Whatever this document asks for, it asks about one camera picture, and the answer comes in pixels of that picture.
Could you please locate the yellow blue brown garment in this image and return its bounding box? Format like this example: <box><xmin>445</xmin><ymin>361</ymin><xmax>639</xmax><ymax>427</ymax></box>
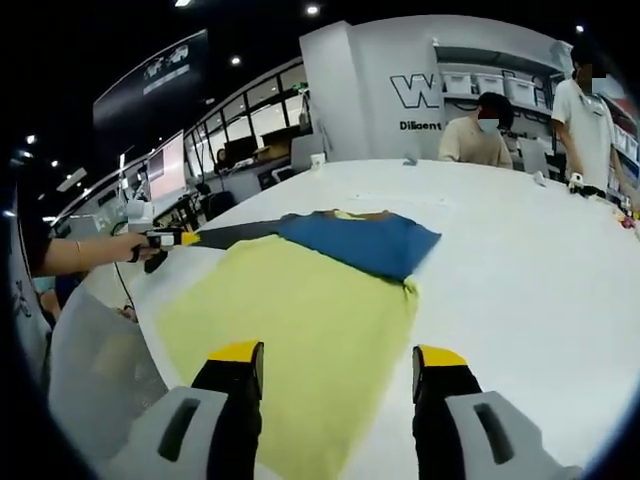
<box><xmin>155</xmin><ymin>208</ymin><xmax>444</xmax><ymax>479</ymax></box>

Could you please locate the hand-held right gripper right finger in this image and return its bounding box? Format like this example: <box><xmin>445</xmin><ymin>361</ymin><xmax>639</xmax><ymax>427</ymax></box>
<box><xmin>412</xmin><ymin>344</ymin><xmax>584</xmax><ymax>480</ymax></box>

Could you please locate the person's left hand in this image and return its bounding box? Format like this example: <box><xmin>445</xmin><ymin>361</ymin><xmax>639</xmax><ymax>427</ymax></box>
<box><xmin>126</xmin><ymin>238</ymin><xmax>162</xmax><ymax>265</ymax></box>

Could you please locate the person's black sleeve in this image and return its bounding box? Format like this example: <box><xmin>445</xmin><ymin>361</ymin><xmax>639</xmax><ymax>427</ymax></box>
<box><xmin>21</xmin><ymin>218</ymin><xmax>52</xmax><ymax>277</ymax></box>

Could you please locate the brown cardboard box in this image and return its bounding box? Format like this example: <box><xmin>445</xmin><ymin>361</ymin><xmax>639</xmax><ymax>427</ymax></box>
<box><xmin>253</xmin><ymin>144</ymin><xmax>292</xmax><ymax>162</ymax></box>

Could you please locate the grey open laptop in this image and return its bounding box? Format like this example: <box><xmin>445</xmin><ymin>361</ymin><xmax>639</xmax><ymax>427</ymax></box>
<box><xmin>519</xmin><ymin>136</ymin><xmax>552</xmax><ymax>177</ymax></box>

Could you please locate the large dark wall screen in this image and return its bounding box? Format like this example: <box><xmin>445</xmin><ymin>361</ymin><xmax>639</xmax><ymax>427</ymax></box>
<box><xmin>91</xmin><ymin>28</ymin><xmax>209</xmax><ymax>152</ymax></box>

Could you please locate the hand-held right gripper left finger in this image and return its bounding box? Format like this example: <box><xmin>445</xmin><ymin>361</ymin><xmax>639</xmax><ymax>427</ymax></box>
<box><xmin>97</xmin><ymin>341</ymin><xmax>266</xmax><ymax>480</ymax></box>

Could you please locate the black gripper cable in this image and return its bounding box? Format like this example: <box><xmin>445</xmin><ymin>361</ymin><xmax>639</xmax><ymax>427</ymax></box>
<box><xmin>111</xmin><ymin>259</ymin><xmax>139</xmax><ymax>322</ymax></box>

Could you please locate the grey mesh office chair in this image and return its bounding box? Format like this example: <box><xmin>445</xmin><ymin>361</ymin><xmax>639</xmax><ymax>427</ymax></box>
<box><xmin>48</xmin><ymin>286</ymin><xmax>170</xmax><ymax>432</ymax></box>

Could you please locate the black computer monitor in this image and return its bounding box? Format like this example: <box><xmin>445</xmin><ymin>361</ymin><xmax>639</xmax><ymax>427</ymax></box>
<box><xmin>222</xmin><ymin>137</ymin><xmax>257</xmax><ymax>162</ymax></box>

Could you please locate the bright computer monitor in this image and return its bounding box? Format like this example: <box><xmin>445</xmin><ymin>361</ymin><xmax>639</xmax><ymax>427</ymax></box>
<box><xmin>146</xmin><ymin>130</ymin><xmax>188</xmax><ymax>202</ymax></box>

